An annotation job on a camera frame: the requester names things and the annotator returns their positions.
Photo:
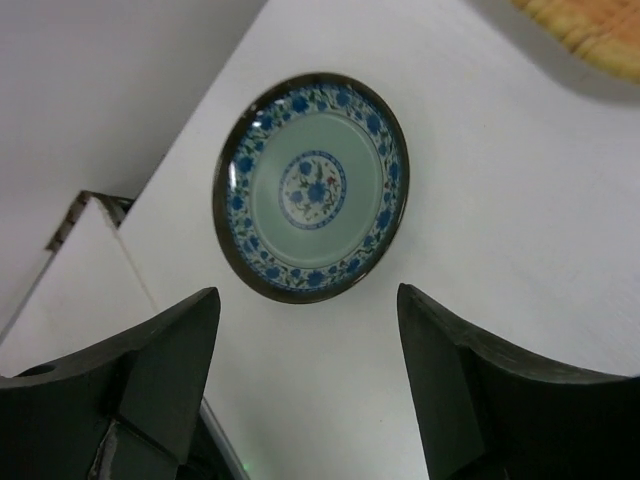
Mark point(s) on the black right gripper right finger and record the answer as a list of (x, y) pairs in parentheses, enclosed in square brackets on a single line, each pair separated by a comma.
[(489, 409)]

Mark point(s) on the blue floral rimmed plate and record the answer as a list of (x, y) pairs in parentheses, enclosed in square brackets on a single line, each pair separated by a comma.
[(310, 187)]

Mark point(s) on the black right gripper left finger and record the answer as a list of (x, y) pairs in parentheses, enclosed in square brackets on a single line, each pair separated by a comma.
[(123, 408)]

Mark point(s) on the orange woven square plate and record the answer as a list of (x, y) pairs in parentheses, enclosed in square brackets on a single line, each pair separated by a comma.
[(590, 47)]

